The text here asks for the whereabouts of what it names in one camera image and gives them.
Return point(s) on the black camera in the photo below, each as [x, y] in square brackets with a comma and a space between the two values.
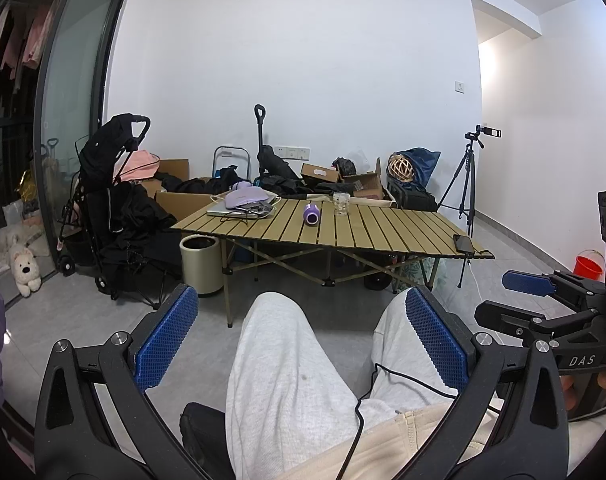
[490, 132]

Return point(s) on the purple pouch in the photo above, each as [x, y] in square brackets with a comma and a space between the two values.
[250, 197]

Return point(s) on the folding slatted table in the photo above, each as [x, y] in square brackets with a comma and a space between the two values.
[373, 227]

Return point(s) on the white plush dog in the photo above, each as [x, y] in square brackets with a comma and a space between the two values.
[25, 270]

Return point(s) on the beige trash bin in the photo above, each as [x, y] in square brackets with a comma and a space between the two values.
[200, 265]

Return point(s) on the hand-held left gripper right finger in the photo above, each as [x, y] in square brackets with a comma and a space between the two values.
[435, 345]

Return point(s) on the printed cardboard box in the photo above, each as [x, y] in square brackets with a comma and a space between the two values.
[365, 187]

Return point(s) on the cardboard box with oval hole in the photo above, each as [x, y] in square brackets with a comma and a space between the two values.
[320, 174]

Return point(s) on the plain cardboard box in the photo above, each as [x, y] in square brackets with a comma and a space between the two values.
[175, 167]

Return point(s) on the person's right leg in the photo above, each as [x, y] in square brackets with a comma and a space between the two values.
[398, 340]

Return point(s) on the black stroller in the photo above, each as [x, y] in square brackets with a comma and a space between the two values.
[100, 170]

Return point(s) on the glass sliding door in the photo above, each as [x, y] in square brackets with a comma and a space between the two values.
[78, 85]

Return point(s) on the clear glass cup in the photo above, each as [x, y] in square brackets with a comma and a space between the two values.
[342, 205]

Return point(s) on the pink hanging garment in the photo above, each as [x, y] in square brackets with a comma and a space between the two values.
[35, 40]

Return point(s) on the woven rattan ball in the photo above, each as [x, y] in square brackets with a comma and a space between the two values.
[400, 167]

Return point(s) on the cream jacket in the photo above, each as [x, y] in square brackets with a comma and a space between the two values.
[408, 440]

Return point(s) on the black phone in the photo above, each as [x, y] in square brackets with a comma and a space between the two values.
[464, 243]

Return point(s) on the black plastic bag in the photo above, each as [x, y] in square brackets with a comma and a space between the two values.
[344, 165]

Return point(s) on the person's left leg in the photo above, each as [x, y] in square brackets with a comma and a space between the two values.
[283, 375]

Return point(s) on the black tripod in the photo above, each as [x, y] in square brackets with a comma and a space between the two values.
[465, 180]

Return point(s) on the blue bag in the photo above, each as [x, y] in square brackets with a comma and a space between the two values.
[425, 160]

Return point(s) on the black seat cushion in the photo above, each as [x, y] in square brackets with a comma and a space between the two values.
[203, 435]

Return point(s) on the patterned bag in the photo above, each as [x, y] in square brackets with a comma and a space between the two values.
[413, 275]

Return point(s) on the pile of black clothes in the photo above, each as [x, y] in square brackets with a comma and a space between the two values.
[283, 180]

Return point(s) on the person's leg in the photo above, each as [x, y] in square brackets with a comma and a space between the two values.
[398, 340]
[283, 375]

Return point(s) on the white folding chair frame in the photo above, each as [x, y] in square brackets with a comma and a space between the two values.
[230, 152]

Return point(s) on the pink cloth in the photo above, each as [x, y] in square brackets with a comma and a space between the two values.
[140, 167]

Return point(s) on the large open cardboard box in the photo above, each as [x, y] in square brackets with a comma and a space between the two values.
[183, 202]

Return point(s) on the silver laptop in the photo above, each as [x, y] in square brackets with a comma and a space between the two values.
[218, 210]

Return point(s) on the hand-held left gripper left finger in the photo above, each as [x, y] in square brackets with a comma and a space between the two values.
[165, 340]

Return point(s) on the person's right hand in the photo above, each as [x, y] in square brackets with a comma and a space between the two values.
[568, 394]

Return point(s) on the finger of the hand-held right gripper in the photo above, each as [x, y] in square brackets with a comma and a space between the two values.
[508, 317]
[525, 282]

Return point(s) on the red bucket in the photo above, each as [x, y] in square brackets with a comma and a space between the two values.
[588, 267]

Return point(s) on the wall outlet strip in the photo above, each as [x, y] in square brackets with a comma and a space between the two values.
[292, 152]

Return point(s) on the purple bottle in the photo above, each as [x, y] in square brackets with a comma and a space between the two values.
[312, 214]

